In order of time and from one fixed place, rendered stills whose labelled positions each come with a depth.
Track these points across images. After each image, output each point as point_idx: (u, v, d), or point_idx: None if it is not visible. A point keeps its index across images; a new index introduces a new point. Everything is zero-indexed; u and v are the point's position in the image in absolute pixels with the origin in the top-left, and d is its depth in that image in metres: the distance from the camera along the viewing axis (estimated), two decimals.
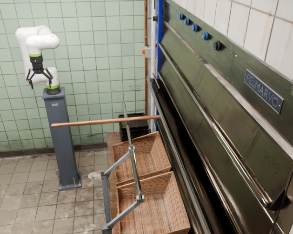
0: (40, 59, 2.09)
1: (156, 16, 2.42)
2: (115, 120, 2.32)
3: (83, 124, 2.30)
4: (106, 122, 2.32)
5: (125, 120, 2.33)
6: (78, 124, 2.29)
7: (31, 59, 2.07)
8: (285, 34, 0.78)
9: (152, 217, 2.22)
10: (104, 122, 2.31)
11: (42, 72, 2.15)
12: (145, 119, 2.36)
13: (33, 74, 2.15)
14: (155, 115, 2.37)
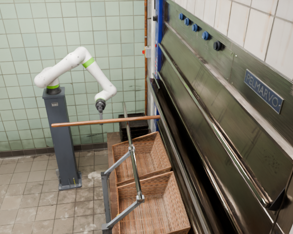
0: (96, 101, 2.57)
1: (156, 16, 2.42)
2: (115, 120, 2.32)
3: (83, 124, 2.30)
4: (106, 122, 2.32)
5: (125, 120, 2.33)
6: (78, 124, 2.29)
7: None
8: (285, 34, 0.78)
9: (152, 217, 2.22)
10: (104, 122, 2.31)
11: (98, 107, 2.48)
12: (145, 119, 2.36)
13: (99, 114, 2.51)
14: (155, 115, 2.37)
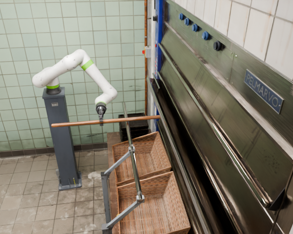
0: (96, 104, 2.50)
1: (156, 16, 2.42)
2: (115, 120, 2.32)
3: (83, 124, 2.30)
4: (106, 122, 2.31)
5: (125, 120, 2.33)
6: (78, 124, 2.29)
7: None
8: (285, 34, 0.78)
9: (152, 217, 2.22)
10: (104, 122, 2.31)
11: (99, 112, 2.41)
12: (145, 119, 2.36)
13: None
14: (155, 115, 2.37)
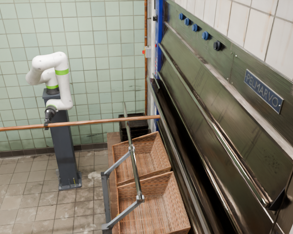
0: (46, 107, 2.44)
1: (156, 16, 2.42)
2: (61, 124, 2.26)
3: (29, 128, 2.24)
4: (53, 126, 2.26)
5: (73, 124, 2.27)
6: (23, 128, 2.23)
7: None
8: (285, 34, 0.78)
9: (152, 217, 2.22)
10: (50, 126, 2.25)
11: None
12: (94, 123, 2.30)
13: None
14: (103, 119, 2.31)
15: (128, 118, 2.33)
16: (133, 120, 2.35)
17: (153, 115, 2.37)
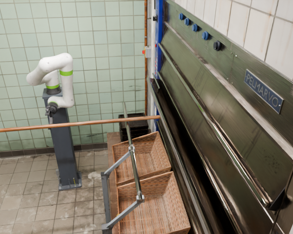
0: (48, 104, 2.49)
1: (156, 16, 2.42)
2: (62, 124, 2.27)
3: (29, 129, 2.24)
4: (53, 126, 2.26)
5: (73, 124, 2.28)
6: (23, 129, 2.23)
7: None
8: (285, 34, 0.78)
9: (152, 217, 2.22)
10: (50, 127, 2.26)
11: None
12: (94, 124, 2.31)
13: (49, 118, 2.43)
14: (103, 120, 2.32)
15: (128, 119, 2.34)
16: (133, 120, 2.35)
17: (153, 115, 2.37)
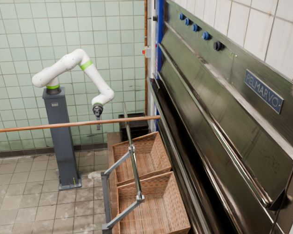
0: (93, 105, 2.50)
1: (156, 16, 2.42)
2: (62, 124, 2.27)
3: (29, 129, 2.24)
4: (53, 126, 2.26)
5: (73, 124, 2.28)
6: (23, 129, 2.23)
7: None
8: (285, 34, 0.78)
9: (152, 217, 2.22)
10: (50, 127, 2.26)
11: (96, 111, 2.41)
12: (94, 124, 2.31)
13: (96, 119, 2.44)
14: (103, 120, 2.32)
15: (128, 119, 2.34)
16: (133, 120, 2.35)
17: (153, 115, 2.37)
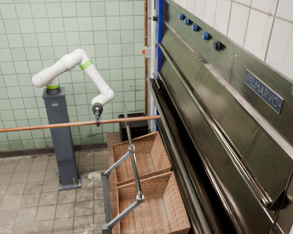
0: (93, 105, 2.50)
1: (156, 16, 2.42)
2: (62, 124, 2.27)
3: (29, 129, 2.24)
4: (53, 127, 2.26)
5: (73, 124, 2.28)
6: (23, 129, 2.23)
7: None
8: (285, 34, 0.78)
9: (152, 217, 2.22)
10: (50, 127, 2.26)
11: (95, 112, 2.41)
12: (94, 124, 2.31)
13: (96, 118, 2.42)
14: (103, 120, 2.31)
15: (128, 119, 2.34)
16: (133, 120, 2.35)
17: (153, 115, 2.37)
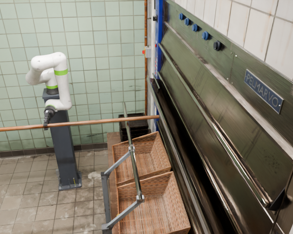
0: (45, 108, 2.44)
1: (156, 16, 2.42)
2: (9, 128, 2.21)
3: None
4: None
5: (20, 128, 2.22)
6: None
7: None
8: (285, 34, 0.78)
9: (152, 217, 2.22)
10: None
11: None
12: (43, 127, 2.25)
13: None
14: (53, 123, 2.26)
15: (78, 122, 2.28)
16: (83, 124, 2.29)
17: (105, 119, 2.31)
